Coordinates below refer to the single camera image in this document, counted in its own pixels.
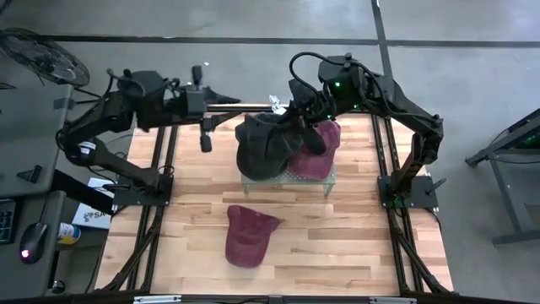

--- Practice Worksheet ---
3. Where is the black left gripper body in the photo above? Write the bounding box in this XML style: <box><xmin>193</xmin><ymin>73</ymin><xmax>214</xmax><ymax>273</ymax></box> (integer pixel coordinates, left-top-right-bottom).
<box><xmin>179</xmin><ymin>65</ymin><xmax>213</xmax><ymax>154</ymax></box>

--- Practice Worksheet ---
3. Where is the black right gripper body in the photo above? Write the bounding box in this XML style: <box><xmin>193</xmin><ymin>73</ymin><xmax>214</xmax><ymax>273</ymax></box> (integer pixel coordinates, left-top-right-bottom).
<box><xmin>296</xmin><ymin>94</ymin><xmax>338</xmax><ymax>156</ymax></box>

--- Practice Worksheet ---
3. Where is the maroon baseball cap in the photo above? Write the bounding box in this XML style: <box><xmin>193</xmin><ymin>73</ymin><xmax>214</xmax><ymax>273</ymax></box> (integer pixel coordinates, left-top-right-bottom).
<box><xmin>288</xmin><ymin>119</ymin><xmax>343</xmax><ymax>182</ymax></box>
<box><xmin>224</xmin><ymin>204</ymin><xmax>285</xmax><ymax>269</ymax></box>

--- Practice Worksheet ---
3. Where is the dark grey baseball cap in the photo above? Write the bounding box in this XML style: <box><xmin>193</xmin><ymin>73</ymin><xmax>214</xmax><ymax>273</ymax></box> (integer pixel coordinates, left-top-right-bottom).
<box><xmin>234</xmin><ymin>111</ymin><xmax>305</xmax><ymax>170</ymax></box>
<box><xmin>235</xmin><ymin>147</ymin><xmax>293</xmax><ymax>182</ymax></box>

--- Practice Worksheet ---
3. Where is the green perforated metal shelf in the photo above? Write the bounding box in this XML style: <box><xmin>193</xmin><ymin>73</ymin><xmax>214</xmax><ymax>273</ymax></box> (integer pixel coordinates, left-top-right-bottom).
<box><xmin>239</xmin><ymin>163</ymin><xmax>338</xmax><ymax>198</ymax></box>

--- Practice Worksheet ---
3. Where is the white printed cardboard box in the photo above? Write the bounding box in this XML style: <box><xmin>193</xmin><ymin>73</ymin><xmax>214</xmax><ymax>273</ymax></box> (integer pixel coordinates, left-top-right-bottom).
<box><xmin>71</xmin><ymin>176</ymin><xmax>117</xmax><ymax>231</ymax></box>

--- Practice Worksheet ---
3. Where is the black floor fan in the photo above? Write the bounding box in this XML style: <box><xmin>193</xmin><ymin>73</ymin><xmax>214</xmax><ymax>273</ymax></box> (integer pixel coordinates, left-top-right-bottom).
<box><xmin>0</xmin><ymin>27</ymin><xmax>105</xmax><ymax>106</ymax></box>

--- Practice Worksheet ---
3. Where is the grey side desk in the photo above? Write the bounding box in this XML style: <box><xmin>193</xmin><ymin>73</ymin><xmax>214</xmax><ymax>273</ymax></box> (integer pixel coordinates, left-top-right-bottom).
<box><xmin>0</xmin><ymin>82</ymin><xmax>75</xmax><ymax>299</ymax></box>

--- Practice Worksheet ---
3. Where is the black wedge block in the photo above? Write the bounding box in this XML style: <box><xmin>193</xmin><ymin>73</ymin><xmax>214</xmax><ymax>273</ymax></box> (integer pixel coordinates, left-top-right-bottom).
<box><xmin>16</xmin><ymin>164</ymin><xmax>43</xmax><ymax>184</ymax></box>

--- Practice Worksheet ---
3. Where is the white and yellow can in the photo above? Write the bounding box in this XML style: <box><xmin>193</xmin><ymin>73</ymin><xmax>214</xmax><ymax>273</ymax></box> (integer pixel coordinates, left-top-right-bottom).
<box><xmin>57</xmin><ymin>222</ymin><xmax>82</xmax><ymax>246</ymax></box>

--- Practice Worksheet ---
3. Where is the grey metal stand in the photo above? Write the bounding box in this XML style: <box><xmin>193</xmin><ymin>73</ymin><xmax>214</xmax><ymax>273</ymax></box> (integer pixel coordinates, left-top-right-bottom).
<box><xmin>463</xmin><ymin>107</ymin><xmax>540</xmax><ymax>247</ymax></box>

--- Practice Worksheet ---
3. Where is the black computer mouse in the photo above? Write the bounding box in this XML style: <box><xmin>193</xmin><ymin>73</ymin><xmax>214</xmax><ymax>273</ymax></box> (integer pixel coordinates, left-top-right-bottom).
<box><xmin>18</xmin><ymin>221</ymin><xmax>50</xmax><ymax>265</ymax></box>

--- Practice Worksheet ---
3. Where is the black backlit keyboard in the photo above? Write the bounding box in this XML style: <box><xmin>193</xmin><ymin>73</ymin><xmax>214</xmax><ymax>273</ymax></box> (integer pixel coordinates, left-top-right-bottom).
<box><xmin>0</xmin><ymin>198</ymin><xmax>18</xmax><ymax>246</ymax></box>

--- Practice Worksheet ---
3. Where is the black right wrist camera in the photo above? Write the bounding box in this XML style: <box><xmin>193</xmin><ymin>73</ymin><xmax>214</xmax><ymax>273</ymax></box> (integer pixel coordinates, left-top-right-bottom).
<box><xmin>288</xmin><ymin>78</ymin><xmax>318</xmax><ymax>109</ymax></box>

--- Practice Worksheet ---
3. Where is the silver bracket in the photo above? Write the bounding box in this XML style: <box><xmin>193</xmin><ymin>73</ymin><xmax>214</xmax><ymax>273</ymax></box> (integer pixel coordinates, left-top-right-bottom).
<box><xmin>132</xmin><ymin>295</ymin><xmax>182</xmax><ymax>304</ymax></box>
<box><xmin>370</xmin><ymin>296</ymin><xmax>419</xmax><ymax>304</ymax></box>

